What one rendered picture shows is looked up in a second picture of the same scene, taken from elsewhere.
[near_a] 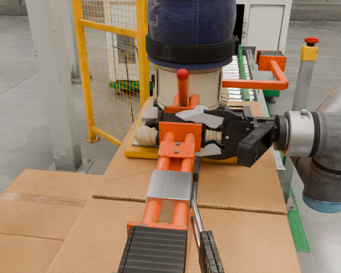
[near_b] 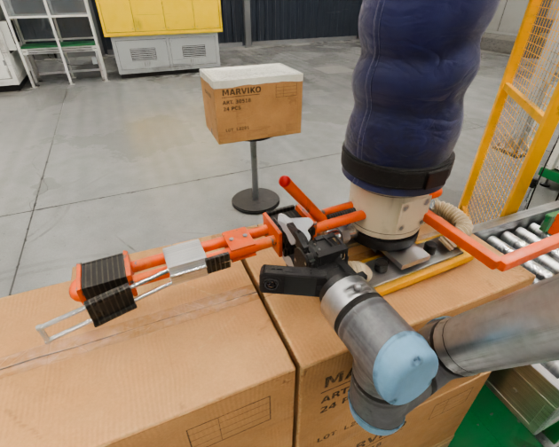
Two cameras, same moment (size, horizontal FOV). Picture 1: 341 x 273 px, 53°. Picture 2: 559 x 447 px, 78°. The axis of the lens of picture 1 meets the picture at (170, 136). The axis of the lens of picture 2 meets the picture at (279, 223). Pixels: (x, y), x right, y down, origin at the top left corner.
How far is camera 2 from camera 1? 0.61 m
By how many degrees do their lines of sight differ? 51
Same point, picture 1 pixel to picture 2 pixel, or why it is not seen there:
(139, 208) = (236, 269)
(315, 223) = not seen: outside the picture
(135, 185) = (262, 254)
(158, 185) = (177, 247)
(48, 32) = not seen: hidden behind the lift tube
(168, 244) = (109, 272)
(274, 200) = (312, 351)
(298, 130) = (329, 298)
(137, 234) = (114, 258)
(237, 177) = not seen: hidden behind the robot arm
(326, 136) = (345, 326)
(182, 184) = (185, 258)
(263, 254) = (226, 364)
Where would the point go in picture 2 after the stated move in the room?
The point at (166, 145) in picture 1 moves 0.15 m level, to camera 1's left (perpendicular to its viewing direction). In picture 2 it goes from (238, 231) to (209, 199)
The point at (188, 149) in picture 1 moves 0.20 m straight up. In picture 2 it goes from (241, 243) to (233, 143)
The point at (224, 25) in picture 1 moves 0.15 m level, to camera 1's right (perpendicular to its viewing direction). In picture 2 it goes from (399, 149) to (476, 183)
